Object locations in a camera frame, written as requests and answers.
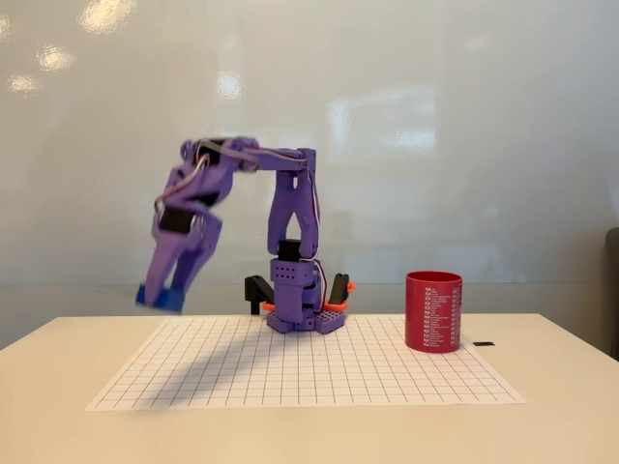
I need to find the blue toy brick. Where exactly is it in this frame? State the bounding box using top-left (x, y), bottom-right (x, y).
top-left (134, 282), bottom-right (186, 315)

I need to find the red cup with white print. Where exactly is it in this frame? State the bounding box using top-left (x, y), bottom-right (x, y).
top-left (404, 271), bottom-right (464, 356)

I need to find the black table clamp orange pad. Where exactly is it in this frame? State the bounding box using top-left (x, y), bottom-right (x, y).
top-left (244, 274), bottom-right (278, 316)

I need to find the black table clamp orange knob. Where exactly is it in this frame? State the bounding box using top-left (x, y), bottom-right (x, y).
top-left (326, 273), bottom-right (358, 313)

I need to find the white grid paper mat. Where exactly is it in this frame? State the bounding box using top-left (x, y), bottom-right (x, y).
top-left (85, 316), bottom-right (528, 413)

